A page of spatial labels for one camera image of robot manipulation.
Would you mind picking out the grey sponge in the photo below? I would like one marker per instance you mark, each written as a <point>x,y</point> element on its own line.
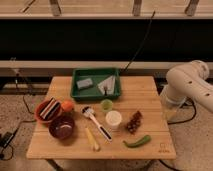
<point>82,84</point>

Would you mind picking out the white cup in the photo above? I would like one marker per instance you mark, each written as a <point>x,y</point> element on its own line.
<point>113,119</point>

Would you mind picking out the wooden table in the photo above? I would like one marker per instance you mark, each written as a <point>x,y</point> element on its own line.
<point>139,93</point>

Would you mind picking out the green pepper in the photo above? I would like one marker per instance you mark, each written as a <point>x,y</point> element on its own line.
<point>145,139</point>

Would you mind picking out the orange fruit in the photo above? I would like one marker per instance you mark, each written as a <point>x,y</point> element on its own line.
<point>67,105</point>

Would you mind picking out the purple bowl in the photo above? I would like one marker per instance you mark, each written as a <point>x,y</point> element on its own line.
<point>62,127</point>

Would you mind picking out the small green cup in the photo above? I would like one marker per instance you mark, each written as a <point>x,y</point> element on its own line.
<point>106,105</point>

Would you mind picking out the yellow banana toy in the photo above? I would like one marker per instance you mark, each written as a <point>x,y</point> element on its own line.
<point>93,143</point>

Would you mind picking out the green plastic tray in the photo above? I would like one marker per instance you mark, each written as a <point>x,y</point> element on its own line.
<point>97,75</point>

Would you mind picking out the orange bowl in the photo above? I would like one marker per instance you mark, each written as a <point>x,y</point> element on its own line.
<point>38,110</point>

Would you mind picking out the brown grape bunch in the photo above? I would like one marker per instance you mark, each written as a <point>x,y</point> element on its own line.
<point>134,123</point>

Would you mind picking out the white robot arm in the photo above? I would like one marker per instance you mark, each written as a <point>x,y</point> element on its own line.
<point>186,81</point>

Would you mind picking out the striped sponge block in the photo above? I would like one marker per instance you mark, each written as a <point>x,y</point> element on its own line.
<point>49,110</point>

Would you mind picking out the white handled brush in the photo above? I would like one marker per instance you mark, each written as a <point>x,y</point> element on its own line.
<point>88,112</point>

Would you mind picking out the white folded cloth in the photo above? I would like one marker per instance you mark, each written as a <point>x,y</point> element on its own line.
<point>107,86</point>

